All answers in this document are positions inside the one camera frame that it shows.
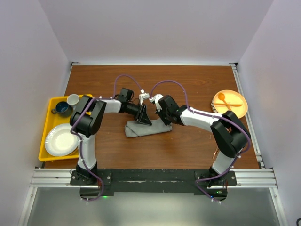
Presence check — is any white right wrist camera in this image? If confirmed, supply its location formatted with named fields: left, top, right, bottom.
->
left=149, top=94, right=163, bottom=112

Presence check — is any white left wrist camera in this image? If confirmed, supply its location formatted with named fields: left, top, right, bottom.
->
left=138, top=89, right=150, bottom=105

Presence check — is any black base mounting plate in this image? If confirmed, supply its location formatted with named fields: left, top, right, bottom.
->
left=70, top=169, right=237, bottom=200

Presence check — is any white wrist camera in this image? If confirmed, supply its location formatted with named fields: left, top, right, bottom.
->
left=138, top=89, right=150, bottom=105
left=149, top=94, right=163, bottom=112

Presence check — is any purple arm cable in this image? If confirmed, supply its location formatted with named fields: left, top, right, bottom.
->
left=150, top=81, right=252, bottom=201
left=70, top=74, right=145, bottom=201

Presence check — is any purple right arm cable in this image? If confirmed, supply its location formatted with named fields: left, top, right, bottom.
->
left=150, top=81, right=252, bottom=201

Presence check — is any yellow plastic tray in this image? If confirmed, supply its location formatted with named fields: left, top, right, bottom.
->
left=38, top=96, right=79, bottom=161

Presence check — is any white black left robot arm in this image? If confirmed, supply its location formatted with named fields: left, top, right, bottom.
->
left=70, top=88, right=152, bottom=185

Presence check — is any grey cloth napkin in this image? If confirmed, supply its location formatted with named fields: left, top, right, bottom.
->
left=125, top=119, right=173, bottom=138

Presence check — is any dark blue ceramic cup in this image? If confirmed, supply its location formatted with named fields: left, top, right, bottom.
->
left=51, top=101, right=73, bottom=118

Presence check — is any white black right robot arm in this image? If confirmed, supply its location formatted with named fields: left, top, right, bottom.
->
left=150, top=94, right=251, bottom=185

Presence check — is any grey ceramic mug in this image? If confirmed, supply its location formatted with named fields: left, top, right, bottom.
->
left=66, top=94, right=80, bottom=107

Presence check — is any orange plastic spoon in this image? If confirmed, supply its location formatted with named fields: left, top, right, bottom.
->
left=218, top=92, right=233, bottom=112

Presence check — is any aluminium front frame rail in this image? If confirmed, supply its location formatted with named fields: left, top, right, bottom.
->
left=30, top=169, right=277, bottom=188

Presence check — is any aluminium frame rail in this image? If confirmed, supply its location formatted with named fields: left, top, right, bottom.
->
left=230, top=63, right=265, bottom=169
left=30, top=169, right=277, bottom=188

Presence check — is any orange divided plate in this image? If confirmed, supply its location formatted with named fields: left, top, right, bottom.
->
left=211, top=89, right=248, bottom=118

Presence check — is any aluminium right frame rail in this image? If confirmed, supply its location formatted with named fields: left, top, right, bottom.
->
left=230, top=63, right=265, bottom=169

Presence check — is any copper metal spoon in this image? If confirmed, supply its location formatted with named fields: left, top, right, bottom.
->
left=212, top=147, right=219, bottom=159

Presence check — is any white ceramic plate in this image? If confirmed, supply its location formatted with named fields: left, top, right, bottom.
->
left=45, top=123, right=78, bottom=157

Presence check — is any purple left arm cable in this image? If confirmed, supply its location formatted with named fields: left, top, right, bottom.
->
left=70, top=74, right=145, bottom=201

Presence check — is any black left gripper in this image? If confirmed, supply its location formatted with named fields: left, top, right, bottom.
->
left=126, top=102, right=152, bottom=125

